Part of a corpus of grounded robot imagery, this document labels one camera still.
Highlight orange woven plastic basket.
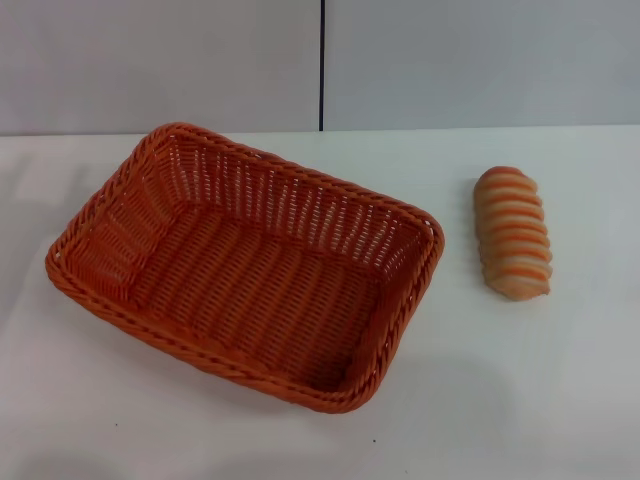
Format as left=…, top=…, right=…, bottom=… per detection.
left=44, top=121, right=445, bottom=415

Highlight striped long bread loaf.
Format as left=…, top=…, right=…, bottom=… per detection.
left=473, top=166, right=555, bottom=302

